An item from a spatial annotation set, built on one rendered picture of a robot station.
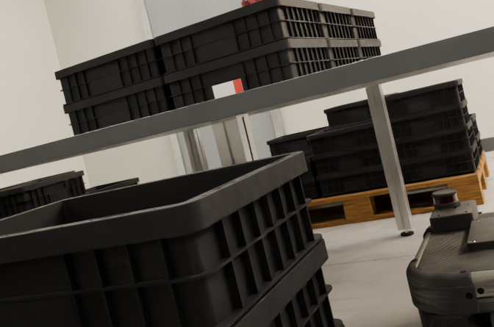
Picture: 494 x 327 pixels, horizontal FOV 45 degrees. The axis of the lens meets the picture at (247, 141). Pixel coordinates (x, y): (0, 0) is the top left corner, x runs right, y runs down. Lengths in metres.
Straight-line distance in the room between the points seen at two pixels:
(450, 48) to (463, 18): 3.67
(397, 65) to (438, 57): 0.07
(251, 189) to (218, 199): 0.07
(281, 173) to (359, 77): 0.46
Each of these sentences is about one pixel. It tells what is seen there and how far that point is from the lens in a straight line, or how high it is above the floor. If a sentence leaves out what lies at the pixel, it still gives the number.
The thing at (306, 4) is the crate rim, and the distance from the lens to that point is 1.71.
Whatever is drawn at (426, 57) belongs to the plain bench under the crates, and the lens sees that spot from 1.05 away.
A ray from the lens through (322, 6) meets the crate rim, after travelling 1.82.
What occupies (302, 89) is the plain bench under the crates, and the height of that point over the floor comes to 0.68.
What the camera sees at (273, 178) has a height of 0.58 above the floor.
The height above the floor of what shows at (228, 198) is 0.58.
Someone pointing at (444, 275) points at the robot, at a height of 0.24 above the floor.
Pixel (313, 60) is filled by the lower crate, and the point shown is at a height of 0.76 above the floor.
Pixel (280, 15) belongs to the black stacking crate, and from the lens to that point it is 1.55.
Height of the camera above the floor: 0.65
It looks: 2 degrees down
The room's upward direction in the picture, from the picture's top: 13 degrees counter-clockwise
